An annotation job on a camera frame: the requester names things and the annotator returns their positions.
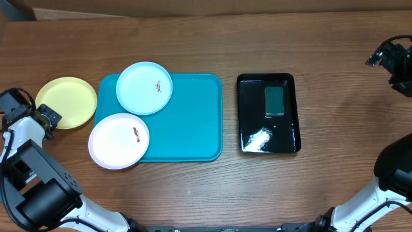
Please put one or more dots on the black plastic tray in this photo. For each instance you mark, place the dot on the black plastic tray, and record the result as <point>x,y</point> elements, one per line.
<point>261,134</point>

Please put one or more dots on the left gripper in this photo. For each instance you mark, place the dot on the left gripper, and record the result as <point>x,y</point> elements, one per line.
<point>54,116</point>

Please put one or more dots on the green sponge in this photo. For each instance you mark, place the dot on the green sponge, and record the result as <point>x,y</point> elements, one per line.
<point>274,101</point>

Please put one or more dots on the yellow-green plate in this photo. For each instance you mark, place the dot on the yellow-green plate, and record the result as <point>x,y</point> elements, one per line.
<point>72,98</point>

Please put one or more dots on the white plate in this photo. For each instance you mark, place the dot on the white plate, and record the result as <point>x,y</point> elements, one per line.
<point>118,141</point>

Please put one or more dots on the teal plastic tray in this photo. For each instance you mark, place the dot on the teal plastic tray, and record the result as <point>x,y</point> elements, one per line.
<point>190,127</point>

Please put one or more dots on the light blue plate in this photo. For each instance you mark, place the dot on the light blue plate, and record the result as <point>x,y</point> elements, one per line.
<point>144,88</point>

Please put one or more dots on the cardboard sheet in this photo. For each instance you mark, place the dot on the cardboard sheet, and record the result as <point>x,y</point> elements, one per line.
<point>160,8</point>

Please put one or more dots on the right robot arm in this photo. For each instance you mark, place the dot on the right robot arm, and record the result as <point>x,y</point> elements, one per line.
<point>391,186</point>

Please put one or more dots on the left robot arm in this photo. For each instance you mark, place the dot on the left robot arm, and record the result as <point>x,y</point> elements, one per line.
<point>37,192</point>

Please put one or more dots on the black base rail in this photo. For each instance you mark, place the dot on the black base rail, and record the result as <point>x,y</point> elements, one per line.
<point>286,227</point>

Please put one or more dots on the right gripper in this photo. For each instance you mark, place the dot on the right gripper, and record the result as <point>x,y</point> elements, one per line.
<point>393,53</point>

